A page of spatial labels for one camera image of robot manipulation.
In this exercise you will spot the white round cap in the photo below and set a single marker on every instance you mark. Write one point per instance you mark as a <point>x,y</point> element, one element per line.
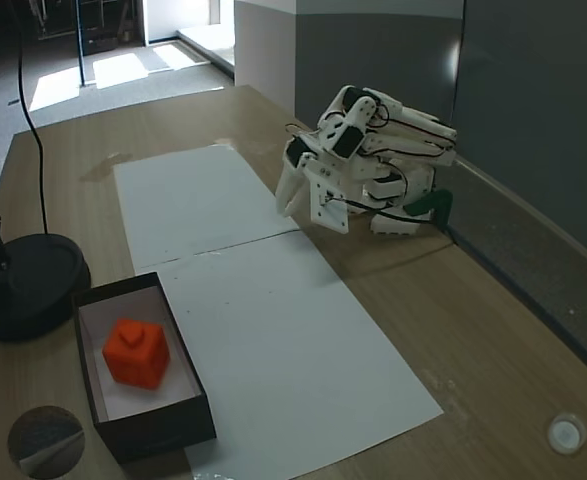
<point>567,433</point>

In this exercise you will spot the black desk lamp stand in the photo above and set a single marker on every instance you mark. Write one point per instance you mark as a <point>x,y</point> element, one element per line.
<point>28,290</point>

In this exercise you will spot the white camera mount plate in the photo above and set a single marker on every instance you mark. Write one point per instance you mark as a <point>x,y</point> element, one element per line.
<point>332,215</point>

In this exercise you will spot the dark vertical pole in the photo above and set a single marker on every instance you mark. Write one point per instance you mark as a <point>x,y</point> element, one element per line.
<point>80,45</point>

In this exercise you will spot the orange cube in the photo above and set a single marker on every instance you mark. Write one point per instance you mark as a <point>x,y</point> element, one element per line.
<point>135,360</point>

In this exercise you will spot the white paper sheet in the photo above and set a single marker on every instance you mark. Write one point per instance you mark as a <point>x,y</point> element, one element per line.
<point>283,390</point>
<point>193,205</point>

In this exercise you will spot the brown cardboard box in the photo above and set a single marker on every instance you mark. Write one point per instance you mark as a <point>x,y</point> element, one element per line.
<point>153,425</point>

